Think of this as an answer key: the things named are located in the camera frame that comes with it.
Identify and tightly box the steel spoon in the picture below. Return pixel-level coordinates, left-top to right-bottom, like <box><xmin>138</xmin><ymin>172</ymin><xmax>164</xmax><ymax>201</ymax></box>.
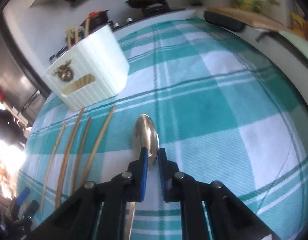
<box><xmin>124</xmin><ymin>114</ymin><xmax>159</xmax><ymax>239</ymax></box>

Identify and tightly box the chopstick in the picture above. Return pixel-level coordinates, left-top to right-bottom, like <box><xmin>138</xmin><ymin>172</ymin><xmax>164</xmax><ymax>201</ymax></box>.
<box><xmin>74</xmin><ymin>26</ymin><xmax>79</xmax><ymax>44</ymax></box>
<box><xmin>67</xmin><ymin>31</ymin><xmax>72</xmax><ymax>50</ymax></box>
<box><xmin>71</xmin><ymin>117</ymin><xmax>92</xmax><ymax>194</ymax></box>
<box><xmin>80</xmin><ymin>105</ymin><xmax>116</xmax><ymax>186</ymax></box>
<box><xmin>85</xmin><ymin>18</ymin><xmax>90</xmax><ymax>38</ymax></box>
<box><xmin>40</xmin><ymin>121</ymin><xmax>67</xmax><ymax>213</ymax></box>
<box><xmin>55</xmin><ymin>108</ymin><xmax>85</xmax><ymax>210</ymax></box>

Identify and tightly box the steel refrigerator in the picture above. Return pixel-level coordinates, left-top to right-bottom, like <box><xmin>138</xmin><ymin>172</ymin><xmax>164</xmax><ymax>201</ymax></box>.
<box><xmin>0</xmin><ymin>28</ymin><xmax>51</xmax><ymax>126</ymax></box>

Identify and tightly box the teal plaid tablecloth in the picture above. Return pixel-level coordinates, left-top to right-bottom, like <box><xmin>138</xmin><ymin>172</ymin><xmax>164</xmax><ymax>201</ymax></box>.
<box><xmin>17</xmin><ymin>18</ymin><xmax>308</xmax><ymax>239</ymax></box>

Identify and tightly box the cream utensil holder box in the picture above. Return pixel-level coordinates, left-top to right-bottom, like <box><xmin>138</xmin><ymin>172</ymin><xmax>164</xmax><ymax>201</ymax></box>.
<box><xmin>42</xmin><ymin>25</ymin><xmax>130</xmax><ymax>111</ymax></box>

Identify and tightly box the chopstick standing in holder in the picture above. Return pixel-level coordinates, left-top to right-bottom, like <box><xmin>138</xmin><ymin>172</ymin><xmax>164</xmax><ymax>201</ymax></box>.
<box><xmin>85</xmin><ymin>18</ymin><xmax>90</xmax><ymax>38</ymax></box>

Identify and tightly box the black pot orange lid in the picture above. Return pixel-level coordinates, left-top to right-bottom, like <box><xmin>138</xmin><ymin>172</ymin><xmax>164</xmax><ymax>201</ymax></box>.
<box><xmin>80</xmin><ymin>10</ymin><xmax>108</xmax><ymax>31</ymax></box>

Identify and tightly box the black gas stove top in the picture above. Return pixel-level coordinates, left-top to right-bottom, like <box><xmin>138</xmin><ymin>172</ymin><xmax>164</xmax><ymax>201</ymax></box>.
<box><xmin>108</xmin><ymin>2</ymin><xmax>185</xmax><ymax>31</ymax></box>

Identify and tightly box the wooden cutting board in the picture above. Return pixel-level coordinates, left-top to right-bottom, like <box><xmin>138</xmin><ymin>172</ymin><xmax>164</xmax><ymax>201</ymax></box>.
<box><xmin>206</xmin><ymin>7</ymin><xmax>292</xmax><ymax>33</ymax></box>

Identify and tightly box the yellow printed cup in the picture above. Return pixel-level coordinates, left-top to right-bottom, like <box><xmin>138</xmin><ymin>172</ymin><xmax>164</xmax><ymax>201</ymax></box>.
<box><xmin>290</xmin><ymin>12</ymin><xmax>308</xmax><ymax>39</ymax></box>

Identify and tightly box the plastic bag with vegetables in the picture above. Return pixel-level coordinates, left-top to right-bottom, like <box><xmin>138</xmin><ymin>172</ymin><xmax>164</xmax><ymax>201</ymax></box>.
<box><xmin>232</xmin><ymin>0</ymin><xmax>281</xmax><ymax>14</ymax></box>

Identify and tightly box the black handle roll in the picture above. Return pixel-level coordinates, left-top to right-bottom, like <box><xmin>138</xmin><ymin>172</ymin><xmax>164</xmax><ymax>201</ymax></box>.
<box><xmin>204</xmin><ymin>11</ymin><xmax>246</xmax><ymax>32</ymax></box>

